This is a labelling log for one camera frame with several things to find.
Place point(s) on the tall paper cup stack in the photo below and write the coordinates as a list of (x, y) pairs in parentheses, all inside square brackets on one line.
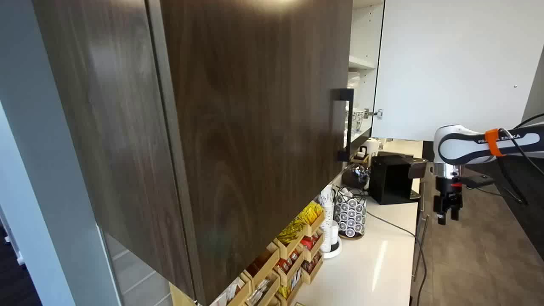
[(329, 224)]

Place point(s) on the dark wood upper cabinet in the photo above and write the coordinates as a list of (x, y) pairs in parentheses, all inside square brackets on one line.
[(201, 127)]

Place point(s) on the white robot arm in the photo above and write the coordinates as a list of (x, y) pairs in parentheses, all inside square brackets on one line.
[(458, 147)]

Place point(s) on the black coffee machine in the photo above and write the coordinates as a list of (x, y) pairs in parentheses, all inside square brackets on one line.
[(392, 178)]

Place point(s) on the open white cabinet door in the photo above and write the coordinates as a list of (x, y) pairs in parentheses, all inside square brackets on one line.
[(456, 62)]

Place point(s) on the black cabinet door handle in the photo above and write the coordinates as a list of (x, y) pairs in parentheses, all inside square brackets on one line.
[(346, 125)]

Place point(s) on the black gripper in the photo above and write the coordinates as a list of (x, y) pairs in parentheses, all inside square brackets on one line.
[(448, 200)]

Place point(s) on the white round cup tray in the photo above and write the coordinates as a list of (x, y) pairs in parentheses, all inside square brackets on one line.
[(331, 251)]

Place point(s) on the wooden tea organizer rack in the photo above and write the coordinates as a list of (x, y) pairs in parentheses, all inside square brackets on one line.
[(286, 265)]

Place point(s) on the wire coffee pod carousel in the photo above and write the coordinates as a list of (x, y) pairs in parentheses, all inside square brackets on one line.
[(351, 214)]

